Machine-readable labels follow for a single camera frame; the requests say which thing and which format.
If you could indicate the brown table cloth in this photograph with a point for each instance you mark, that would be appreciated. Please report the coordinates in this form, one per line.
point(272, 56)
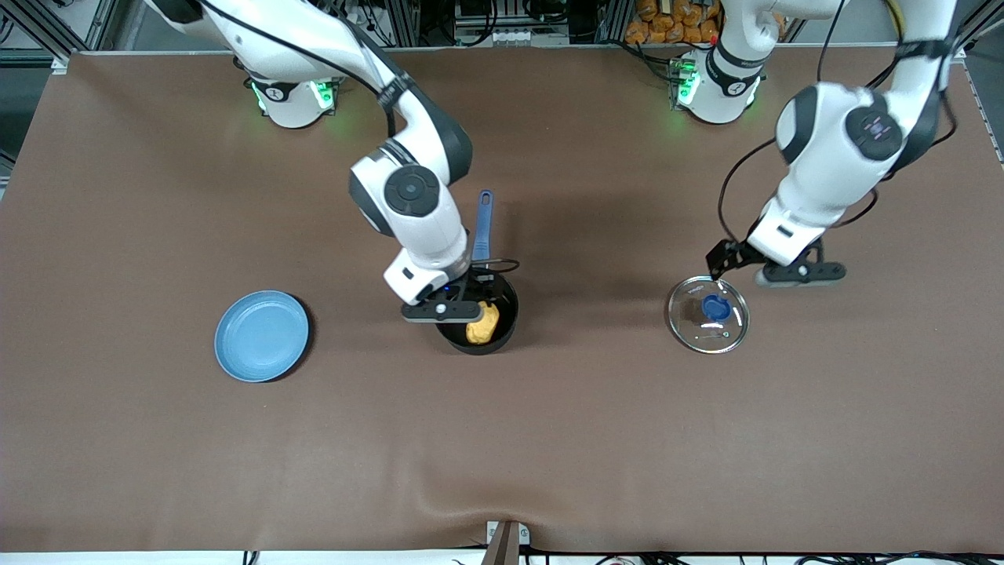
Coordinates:
point(627, 431)

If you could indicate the bag of orange items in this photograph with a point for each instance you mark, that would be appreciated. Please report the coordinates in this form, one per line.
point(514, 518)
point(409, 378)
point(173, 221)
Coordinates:
point(667, 20)

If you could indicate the yellow potato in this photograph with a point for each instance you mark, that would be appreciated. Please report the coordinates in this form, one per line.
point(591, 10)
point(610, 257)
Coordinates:
point(484, 328)

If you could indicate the metal table bracket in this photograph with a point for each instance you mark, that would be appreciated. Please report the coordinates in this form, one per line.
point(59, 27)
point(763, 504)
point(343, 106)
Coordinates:
point(506, 541)

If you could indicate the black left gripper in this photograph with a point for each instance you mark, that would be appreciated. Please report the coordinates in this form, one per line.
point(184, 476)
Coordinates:
point(731, 255)

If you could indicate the aluminium frame strut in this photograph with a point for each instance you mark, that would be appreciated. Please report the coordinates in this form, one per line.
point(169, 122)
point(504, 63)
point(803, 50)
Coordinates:
point(976, 31)
point(70, 27)

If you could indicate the blue round plate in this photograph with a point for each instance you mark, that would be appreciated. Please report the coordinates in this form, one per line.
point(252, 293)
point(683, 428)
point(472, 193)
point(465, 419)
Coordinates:
point(263, 336)

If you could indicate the grey equipment rack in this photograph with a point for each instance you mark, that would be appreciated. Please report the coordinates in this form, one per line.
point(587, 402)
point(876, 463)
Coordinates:
point(510, 20)

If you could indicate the glass lid with blue knob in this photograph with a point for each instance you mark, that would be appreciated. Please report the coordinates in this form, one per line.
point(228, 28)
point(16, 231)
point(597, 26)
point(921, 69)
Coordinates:
point(715, 308)

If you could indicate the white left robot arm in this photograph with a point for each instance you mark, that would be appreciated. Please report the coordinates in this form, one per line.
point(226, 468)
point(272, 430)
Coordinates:
point(831, 141)

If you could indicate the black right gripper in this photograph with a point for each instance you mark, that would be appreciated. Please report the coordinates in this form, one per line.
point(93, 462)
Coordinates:
point(476, 283)

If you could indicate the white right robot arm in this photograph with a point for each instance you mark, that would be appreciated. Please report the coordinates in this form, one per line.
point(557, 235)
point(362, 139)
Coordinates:
point(423, 212)

